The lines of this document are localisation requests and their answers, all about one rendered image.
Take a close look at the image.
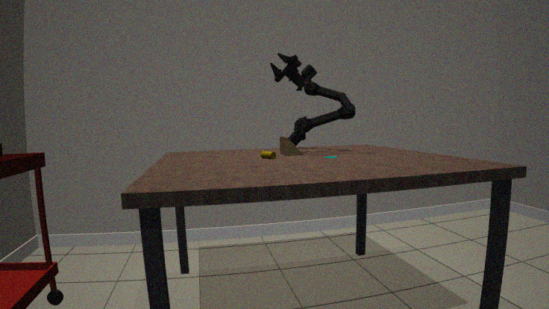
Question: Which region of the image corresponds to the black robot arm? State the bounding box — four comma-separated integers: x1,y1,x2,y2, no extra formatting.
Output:
288,65,356,146

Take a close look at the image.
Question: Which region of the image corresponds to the yellow tall cylinder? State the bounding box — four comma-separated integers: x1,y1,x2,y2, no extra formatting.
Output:
261,152,276,159

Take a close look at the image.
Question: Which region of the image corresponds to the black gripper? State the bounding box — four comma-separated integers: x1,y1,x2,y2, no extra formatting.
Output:
270,53,298,82

